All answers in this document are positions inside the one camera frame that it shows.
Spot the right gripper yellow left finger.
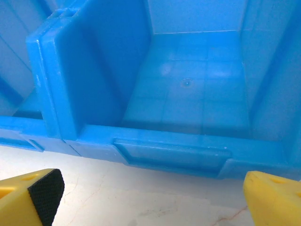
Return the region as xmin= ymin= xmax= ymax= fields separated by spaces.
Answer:
xmin=0 ymin=168 xmax=65 ymax=226

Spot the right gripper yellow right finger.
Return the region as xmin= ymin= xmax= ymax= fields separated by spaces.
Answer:
xmin=243 ymin=171 xmax=301 ymax=226

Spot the blue plastic bin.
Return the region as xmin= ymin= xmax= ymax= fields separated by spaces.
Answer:
xmin=0 ymin=0 xmax=80 ymax=157
xmin=39 ymin=0 xmax=301 ymax=181

